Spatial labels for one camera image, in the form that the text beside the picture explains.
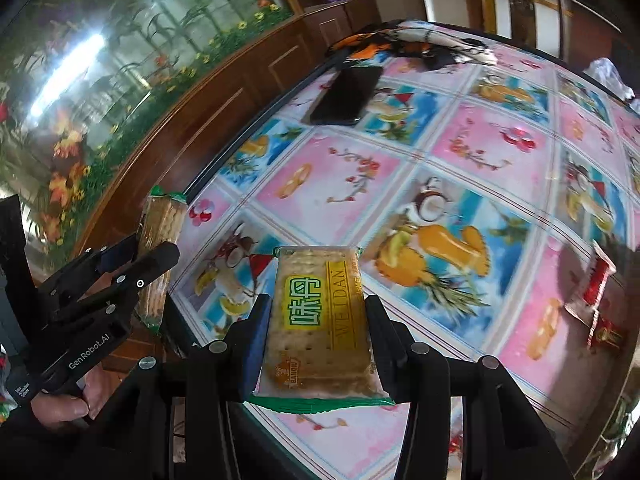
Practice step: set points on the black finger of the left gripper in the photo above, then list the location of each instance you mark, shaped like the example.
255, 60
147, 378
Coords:
129, 281

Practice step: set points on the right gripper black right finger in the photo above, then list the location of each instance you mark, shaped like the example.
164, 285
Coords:
391, 341

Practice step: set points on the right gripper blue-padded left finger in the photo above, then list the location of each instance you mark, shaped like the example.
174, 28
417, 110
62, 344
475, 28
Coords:
246, 343

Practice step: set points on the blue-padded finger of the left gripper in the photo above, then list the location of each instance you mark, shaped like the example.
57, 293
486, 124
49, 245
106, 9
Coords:
121, 253

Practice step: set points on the cracker pack with black stripe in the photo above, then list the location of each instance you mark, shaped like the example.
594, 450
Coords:
161, 222

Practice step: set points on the cracker pack with yellow label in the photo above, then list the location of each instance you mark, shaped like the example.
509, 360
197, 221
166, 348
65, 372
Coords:
318, 354

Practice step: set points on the person's left hand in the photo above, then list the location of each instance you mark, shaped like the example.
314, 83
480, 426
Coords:
56, 412

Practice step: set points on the floral pattern tablecloth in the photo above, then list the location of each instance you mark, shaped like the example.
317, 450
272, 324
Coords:
472, 194

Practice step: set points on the red white snack packet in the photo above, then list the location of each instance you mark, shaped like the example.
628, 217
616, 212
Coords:
585, 298

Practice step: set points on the small red candy packet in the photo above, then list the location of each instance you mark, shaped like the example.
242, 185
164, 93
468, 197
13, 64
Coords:
606, 335

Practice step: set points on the black smartphone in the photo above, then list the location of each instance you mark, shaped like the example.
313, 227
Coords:
347, 97

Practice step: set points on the wooden sideboard cabinet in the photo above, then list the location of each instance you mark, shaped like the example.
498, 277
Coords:
179, 152

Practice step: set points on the patterned cloth bundle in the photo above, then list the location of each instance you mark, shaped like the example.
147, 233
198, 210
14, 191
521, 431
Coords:
415, 39

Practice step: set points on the white plastic bag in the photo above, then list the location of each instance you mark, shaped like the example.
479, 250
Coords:
605, 72

